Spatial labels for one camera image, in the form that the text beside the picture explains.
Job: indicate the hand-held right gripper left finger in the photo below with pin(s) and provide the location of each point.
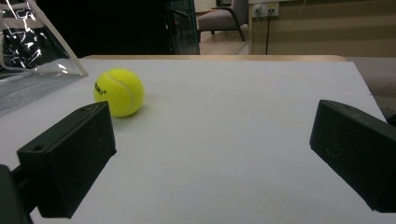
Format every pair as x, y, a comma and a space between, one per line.
67, 157

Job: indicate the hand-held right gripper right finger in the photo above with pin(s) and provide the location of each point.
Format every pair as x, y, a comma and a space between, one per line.
355, 149

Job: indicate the yellow tennis ball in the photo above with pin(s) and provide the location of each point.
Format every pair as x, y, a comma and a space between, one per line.
120, 92

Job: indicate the clear plastic bag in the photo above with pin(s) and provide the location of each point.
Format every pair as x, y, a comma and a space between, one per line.
29, 51

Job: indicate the dark glass cabinet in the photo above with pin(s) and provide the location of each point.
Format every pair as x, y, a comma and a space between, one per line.
183, 26

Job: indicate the grey armchair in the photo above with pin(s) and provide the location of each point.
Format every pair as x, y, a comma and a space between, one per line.
222, 17

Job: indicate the white wall socket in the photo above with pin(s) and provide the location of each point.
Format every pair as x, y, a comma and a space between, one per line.
265, 9

